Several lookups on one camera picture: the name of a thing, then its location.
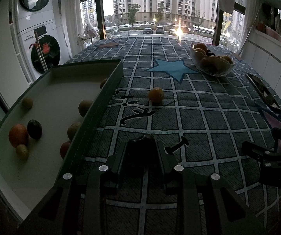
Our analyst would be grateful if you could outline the small orange tangerine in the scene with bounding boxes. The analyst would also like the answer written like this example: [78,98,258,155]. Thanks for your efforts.
[148,87,164,106]

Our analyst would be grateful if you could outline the yellow-green small fruit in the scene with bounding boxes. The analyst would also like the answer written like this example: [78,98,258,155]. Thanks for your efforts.
[16,144,29,161]

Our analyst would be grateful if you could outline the checkered dark blue tablecloth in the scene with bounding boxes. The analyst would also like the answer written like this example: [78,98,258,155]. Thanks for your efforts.
[66,35,281,235]

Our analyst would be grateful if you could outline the large orange fruit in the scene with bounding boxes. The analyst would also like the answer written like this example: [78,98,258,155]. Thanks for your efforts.
[8,124,29,147]

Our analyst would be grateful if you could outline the red small apple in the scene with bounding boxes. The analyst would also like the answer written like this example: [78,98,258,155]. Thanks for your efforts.
[60,141,71,159]

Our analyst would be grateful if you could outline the lower white washing machine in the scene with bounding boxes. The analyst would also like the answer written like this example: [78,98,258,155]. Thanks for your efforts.
[18,20,70,81]

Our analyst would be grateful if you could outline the green-brown kiwi fruit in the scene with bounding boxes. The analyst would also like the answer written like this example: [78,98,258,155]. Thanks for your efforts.
[67,122,81,141]

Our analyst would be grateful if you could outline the dark plum fruit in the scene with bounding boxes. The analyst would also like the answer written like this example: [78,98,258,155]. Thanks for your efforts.
[126,134,159,174]

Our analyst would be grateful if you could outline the red broom with pole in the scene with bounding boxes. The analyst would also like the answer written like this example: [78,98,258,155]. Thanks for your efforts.
[29,30,48,72]

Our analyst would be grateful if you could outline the white shallow tray box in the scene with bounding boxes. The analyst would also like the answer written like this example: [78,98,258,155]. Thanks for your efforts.
[0,60,123,222]

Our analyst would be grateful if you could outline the black tablet stand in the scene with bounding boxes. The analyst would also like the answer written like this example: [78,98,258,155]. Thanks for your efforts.
[246,74,281,121]

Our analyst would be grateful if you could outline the glass fruit bowl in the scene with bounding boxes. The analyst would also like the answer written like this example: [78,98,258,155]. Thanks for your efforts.
[190,43,234,77]

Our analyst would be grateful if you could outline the white cabinet panel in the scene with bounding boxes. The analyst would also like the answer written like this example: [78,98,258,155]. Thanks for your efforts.
[0,0,29,108]

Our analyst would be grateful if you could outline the upper white dryer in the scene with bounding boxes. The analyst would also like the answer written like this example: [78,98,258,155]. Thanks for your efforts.
[15,0,54,33]

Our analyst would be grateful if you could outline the small table lamp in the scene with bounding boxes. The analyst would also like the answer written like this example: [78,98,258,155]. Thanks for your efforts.
[77,22,99,46]

